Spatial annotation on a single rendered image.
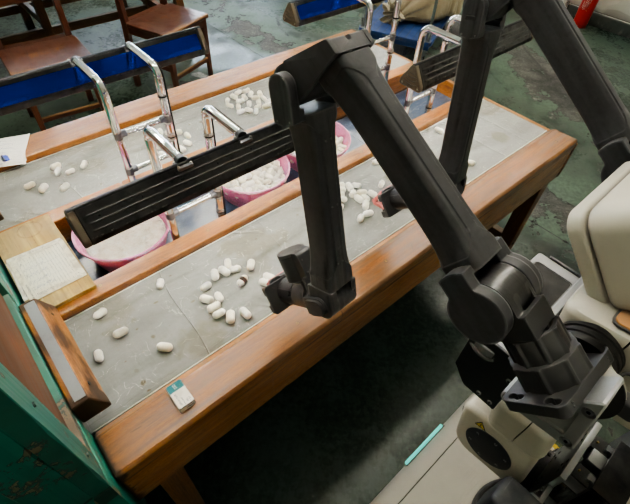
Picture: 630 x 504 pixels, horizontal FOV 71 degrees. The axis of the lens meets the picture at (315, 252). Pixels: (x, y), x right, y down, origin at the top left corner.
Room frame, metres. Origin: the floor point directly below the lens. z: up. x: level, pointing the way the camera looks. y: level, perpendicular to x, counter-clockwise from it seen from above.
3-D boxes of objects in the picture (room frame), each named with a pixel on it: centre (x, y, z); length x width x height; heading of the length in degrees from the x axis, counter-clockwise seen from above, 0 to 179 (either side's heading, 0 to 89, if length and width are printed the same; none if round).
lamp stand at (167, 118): (1.12, 0.56, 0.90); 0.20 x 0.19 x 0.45; 134
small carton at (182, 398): (0.38, 0.26, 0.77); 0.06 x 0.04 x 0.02; 44
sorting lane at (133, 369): (1.03, -0.12, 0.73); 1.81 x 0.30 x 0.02; 134
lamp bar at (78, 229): (0.78, 0.23, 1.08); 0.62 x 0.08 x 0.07; 134
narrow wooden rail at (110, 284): (1.16, 0.00, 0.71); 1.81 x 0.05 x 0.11; 134
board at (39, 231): (0.71, 0.71, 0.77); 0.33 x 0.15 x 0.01; 44
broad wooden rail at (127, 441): (0.88, -0.27, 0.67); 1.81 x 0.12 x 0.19; 134
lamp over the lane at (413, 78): (1.45, -0.47, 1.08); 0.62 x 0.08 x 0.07; 134
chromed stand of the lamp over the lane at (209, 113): (0.84, 0.29, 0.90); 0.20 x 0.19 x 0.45; 134
